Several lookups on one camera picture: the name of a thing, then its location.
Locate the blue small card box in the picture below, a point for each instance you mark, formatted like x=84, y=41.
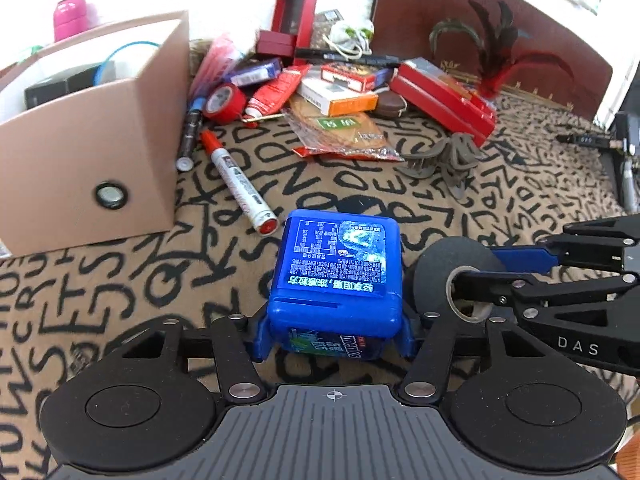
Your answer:
x=257, y=73

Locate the pancake snack clear bag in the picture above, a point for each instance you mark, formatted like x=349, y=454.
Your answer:
x=352, y=136

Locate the blue ring hoop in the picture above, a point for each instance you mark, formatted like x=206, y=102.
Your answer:
x=125, y=62

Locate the red cap white marker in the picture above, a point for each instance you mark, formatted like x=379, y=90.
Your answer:
x=253, y=206

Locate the black small box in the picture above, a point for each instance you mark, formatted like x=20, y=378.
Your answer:
x=61, y=84

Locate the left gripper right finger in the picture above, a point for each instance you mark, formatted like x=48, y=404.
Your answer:
x=507, y=396

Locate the dark brown board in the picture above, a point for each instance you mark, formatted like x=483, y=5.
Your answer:
x=455, y=35

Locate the red blue card box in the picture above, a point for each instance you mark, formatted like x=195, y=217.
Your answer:
x=356, y=77

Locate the open red jewelry box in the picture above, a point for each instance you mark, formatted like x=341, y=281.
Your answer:
x=291, y=28

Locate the red black feather shuttlecock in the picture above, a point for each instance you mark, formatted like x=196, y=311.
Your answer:
x=495, y=48

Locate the white drawstring pouch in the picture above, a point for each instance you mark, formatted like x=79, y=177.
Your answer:
x=350, y=37

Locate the pink thermos bottle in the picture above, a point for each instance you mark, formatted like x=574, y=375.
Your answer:
x=72, y=17

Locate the brown leather pouch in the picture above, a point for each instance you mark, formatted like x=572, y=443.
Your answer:
x=390, y=105

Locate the red tape roll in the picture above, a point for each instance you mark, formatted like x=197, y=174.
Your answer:
x=225, y=105

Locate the white orange medicine box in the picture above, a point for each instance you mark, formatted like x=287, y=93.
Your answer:
x=333, y=100

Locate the letter pattern table cloth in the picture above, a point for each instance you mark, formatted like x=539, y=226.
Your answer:
x=63, y=310

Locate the blue mint gum box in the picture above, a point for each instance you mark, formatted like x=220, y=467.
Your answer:
x=337, y=286

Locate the brown hair claw clip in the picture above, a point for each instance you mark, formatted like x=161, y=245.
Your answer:
x=454, y=158

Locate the red snack packet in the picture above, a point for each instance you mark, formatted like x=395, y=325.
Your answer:
x=269, y=99

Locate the black tape roll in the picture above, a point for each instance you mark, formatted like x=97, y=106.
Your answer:
x=434, y=282

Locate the large red flat box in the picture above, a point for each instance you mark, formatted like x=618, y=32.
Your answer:
x=440, y=96

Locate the pink plastic bag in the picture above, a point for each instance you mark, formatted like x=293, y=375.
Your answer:
x=213, y=67

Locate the black marker blue band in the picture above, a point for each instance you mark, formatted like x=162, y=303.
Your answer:
x=189, y=136

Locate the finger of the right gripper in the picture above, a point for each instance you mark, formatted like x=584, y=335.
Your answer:
x=610, y=244
x=593, y=322

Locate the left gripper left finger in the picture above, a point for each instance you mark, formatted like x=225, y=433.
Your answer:
x=154, y=399

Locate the brown cardboard storage box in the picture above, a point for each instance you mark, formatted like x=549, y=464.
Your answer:
x=98, y=164

